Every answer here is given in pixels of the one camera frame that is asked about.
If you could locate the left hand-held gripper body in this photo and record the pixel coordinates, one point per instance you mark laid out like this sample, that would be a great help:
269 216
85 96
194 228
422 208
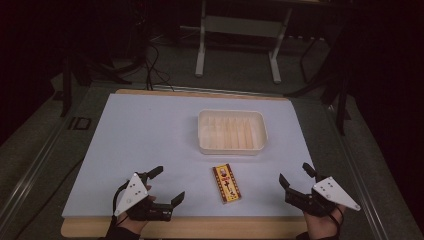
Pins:
132 196

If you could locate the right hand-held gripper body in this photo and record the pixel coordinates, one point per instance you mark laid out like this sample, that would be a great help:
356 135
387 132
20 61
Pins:
333 195

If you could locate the person's left hand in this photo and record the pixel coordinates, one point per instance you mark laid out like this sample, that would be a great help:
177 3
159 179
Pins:
133 226

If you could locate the person's right hand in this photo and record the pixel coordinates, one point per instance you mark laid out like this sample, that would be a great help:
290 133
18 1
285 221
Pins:
320 228

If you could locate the pale blue table mat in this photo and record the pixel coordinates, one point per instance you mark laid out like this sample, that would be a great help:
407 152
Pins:
150 140

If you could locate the yellow and red snack box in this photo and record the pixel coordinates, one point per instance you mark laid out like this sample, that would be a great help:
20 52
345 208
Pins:
226 183

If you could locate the white plastic tray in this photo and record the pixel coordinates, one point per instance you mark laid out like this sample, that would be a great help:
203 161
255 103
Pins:
232 132

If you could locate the black stand leg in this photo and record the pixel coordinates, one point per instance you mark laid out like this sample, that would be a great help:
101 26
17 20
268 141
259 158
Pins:
340 103
66 90

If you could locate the black floor box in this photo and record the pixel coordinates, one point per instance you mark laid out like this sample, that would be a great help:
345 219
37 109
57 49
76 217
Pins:
79 123

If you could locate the white metal stand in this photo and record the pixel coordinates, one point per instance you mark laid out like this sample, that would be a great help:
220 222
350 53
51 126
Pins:
240 28

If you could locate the metal floor rail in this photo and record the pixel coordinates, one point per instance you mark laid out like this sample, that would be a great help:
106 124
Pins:
358 173
31 176

